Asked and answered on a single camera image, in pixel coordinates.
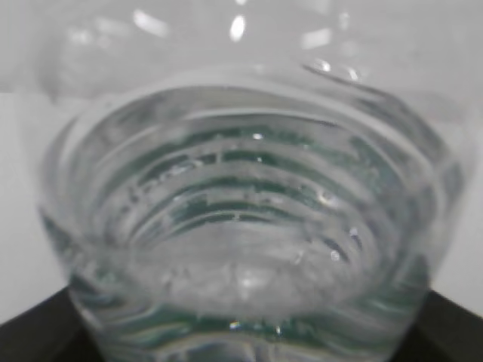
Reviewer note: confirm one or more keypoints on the Yibao mineral water bottle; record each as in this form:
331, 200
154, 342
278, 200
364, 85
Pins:
250, 180

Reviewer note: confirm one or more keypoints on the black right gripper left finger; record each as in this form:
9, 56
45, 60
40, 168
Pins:
50, 331

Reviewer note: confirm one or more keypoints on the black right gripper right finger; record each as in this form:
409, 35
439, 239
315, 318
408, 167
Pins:
444, 332

